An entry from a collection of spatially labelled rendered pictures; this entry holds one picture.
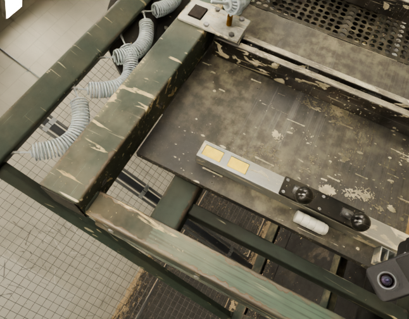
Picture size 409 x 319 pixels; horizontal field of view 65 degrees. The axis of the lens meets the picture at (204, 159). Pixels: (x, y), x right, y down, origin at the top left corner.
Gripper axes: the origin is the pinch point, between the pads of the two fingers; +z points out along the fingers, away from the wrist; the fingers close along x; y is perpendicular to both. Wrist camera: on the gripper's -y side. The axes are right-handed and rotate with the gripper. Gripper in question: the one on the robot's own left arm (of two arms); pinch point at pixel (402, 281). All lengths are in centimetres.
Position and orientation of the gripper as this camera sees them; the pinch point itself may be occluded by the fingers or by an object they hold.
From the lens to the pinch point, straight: 65.7
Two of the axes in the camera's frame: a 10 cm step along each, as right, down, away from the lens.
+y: 9.6, -2.9, -0.1
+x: -2.4, -8.0, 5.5
